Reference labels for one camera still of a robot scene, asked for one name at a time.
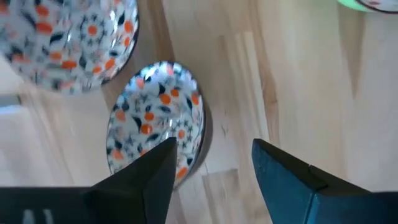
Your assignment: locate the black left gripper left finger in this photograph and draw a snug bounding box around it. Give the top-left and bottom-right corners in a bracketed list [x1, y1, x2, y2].
[0, 136, 178, 224]

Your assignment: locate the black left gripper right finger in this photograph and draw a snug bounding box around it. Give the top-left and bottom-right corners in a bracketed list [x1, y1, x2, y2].
[251, 138, 398, 224]

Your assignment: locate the small dark bowl orange print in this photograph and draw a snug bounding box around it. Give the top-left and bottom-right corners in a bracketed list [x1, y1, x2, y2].
[105, 60, 214, 190]

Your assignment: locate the large dark bowl orange print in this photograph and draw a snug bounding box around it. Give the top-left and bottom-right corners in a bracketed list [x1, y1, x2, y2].
[0, 0, 140, 96]

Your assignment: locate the green bowl red fruit print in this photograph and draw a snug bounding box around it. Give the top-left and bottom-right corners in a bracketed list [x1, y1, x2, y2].
[337, 0, 398, 15]

